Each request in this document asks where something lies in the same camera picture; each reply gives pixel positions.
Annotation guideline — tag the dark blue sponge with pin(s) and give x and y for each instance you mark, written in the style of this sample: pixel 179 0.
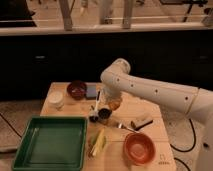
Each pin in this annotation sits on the dark blue sponge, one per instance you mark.
pixel 91 92

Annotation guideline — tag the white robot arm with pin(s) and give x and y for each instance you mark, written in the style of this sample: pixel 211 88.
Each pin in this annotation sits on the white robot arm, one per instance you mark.
pixel 194 102

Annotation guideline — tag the dark cup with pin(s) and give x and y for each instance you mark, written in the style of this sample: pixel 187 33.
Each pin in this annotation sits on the dark cup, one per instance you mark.
pixel 104 113

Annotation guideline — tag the yellow-red apple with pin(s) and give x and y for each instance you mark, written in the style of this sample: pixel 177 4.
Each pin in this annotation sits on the yellow-red apple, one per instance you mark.
pixel 114 104

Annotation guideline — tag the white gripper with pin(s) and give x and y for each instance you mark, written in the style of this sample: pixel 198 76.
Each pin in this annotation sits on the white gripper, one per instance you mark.
pixel 110 96

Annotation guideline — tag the white cup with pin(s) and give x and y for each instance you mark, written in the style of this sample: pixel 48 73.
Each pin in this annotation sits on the white cup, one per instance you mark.
pixel 56 99

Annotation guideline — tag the dark red bowl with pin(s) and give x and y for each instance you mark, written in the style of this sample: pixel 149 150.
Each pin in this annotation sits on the dark red bowl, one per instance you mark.
pixel 77 89

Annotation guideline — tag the green plastic tray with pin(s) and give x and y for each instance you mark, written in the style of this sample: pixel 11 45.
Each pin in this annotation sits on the green plastic tray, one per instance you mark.
pixel 52 144

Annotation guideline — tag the orange bowl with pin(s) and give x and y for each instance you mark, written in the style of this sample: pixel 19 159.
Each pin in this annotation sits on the orange bowl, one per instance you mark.
pixel 138 149

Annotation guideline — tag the white handled brush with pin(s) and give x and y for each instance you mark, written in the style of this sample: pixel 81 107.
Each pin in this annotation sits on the white handled brush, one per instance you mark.
pixel 93 117

